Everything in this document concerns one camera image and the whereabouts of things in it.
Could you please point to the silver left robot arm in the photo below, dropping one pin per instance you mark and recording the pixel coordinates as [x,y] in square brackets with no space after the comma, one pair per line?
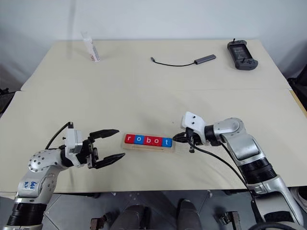
[40,163]

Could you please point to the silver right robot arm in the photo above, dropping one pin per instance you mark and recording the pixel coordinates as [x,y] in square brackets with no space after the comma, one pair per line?
[242,141]

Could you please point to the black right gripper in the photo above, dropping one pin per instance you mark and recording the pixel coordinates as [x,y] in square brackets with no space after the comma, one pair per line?
[195,139]

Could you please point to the rusty metal bracket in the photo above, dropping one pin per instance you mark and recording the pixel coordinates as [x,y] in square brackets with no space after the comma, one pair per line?
[232,219]
[97,222]

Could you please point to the red letter tile b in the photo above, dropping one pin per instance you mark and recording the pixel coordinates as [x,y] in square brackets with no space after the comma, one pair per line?
[148,140]

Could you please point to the dark rounded shape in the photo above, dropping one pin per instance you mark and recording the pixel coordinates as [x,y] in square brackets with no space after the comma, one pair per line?
[190,215]

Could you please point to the dark grey handheld controller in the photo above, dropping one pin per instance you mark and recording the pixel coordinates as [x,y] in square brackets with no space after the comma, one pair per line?
[242,55]

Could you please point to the red letter tile o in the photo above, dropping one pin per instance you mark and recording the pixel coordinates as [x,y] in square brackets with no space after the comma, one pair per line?
[158,141]

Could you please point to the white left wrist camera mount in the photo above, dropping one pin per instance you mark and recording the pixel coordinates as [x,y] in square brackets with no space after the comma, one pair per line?
[73,139]

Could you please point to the red letter tile r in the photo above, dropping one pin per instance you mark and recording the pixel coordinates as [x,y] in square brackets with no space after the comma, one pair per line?
[129,138]

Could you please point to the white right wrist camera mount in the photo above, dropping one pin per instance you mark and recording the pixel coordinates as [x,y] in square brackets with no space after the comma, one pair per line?
[193,121]

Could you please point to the white squeeze tube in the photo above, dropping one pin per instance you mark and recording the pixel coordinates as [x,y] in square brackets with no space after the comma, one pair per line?
[92,50]

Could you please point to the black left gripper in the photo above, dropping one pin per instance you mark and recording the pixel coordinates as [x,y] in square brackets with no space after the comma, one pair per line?
[87,153]

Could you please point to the black table frame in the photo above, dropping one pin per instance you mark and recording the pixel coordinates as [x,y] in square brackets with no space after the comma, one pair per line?
[91,195]

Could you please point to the blue letter tile t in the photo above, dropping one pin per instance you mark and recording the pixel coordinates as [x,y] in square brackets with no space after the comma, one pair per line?
[167,142]

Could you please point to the dark equipment beside table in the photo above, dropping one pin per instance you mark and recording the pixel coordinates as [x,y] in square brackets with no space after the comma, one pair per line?
[299,88]

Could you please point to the blue letter tile o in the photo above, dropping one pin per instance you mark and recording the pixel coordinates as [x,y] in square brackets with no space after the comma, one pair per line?
[139,139]

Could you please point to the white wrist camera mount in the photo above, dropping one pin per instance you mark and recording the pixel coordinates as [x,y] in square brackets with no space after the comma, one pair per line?
[73,139]
[193,121]

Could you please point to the black equipment beside table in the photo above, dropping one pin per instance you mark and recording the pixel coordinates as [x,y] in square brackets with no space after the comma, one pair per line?
[4,98]

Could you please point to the light wooden letter tray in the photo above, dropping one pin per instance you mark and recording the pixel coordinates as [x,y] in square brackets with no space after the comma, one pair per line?
[144,149]

